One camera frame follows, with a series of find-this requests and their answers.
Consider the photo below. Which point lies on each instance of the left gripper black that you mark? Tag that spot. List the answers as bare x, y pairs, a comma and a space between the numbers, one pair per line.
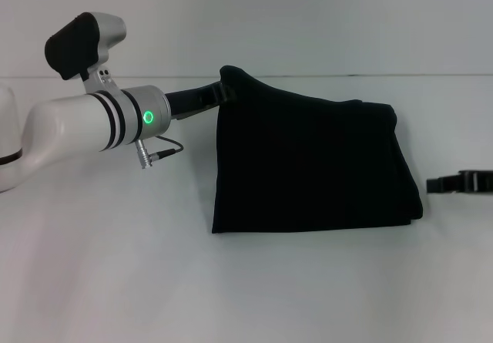
188, 102

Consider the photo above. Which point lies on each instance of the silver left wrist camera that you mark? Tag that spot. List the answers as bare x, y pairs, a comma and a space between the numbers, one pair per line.
82, 44

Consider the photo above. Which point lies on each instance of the black t-shirt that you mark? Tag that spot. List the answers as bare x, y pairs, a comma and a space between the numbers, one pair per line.
316, 165

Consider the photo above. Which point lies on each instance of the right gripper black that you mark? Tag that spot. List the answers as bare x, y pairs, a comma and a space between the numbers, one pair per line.
479, 181

